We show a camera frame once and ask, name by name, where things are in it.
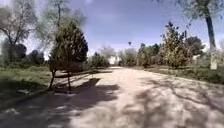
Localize dark bushes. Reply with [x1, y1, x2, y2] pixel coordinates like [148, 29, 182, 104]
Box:
[1, 42, 46, 66]

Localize bushy green tree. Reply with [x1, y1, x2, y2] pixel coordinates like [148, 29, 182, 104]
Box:
[159, 21, 192, 70]

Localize dark wooden bench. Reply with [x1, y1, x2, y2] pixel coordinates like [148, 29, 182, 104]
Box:
[48, 59, 92, 90]

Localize dark green conifer tree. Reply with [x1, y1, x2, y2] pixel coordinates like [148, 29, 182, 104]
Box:
[49, 20, 90, 72]

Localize white building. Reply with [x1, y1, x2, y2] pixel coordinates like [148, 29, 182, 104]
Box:
[108, 55, 122, 66]

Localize row of trees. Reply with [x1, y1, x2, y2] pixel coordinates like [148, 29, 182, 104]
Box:
[88, 35, 206, 68]

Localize tall thin-leaved tree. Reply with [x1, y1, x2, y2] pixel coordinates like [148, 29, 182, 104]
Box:
[34, 0, 88, 51]

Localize sandy gravel path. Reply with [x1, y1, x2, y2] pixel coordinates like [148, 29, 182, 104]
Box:
[0, 65, 224, 128]

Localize bare branched tree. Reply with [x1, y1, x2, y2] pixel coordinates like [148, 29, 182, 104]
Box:
[0, 0, 38, 66]

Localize grass verge with low plants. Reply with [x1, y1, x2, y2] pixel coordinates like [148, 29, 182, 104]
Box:
[133, 64, 224, 86]

